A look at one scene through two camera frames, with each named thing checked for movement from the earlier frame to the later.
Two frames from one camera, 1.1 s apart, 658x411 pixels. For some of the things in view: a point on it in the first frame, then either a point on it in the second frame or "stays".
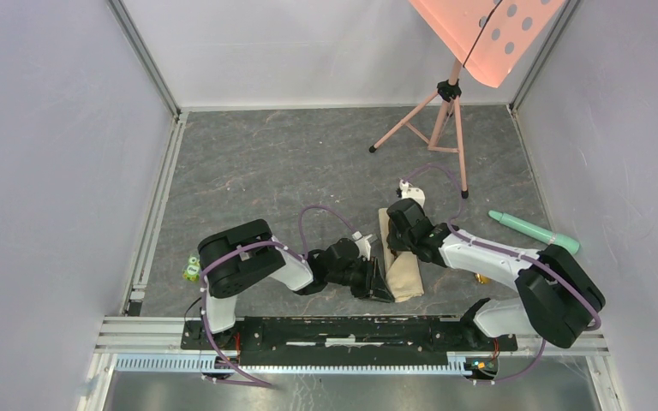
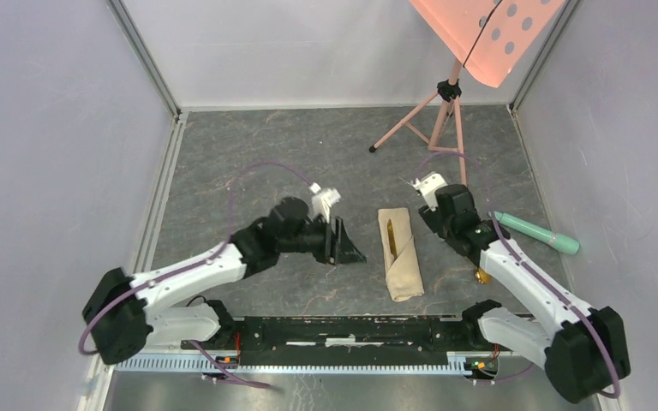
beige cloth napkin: x=401 y=271 stays
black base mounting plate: x=341 y=341 stays
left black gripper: x=373 y=284 to x=337 y=246
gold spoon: x=482 y=279 stays
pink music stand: x=488 y=38 stays
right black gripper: x=394 y=243 to x=430 y=219
